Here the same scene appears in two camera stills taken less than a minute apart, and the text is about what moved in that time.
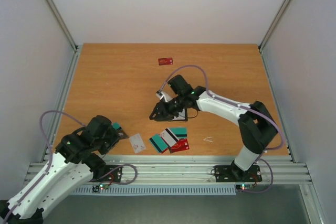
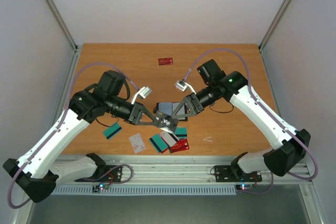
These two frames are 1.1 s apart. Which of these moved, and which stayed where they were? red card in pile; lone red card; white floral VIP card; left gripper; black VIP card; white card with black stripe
Moved: black VIP card; left gripper
Stayed: lone red card; white floral VIP card; white card with black stripe; red card in pile
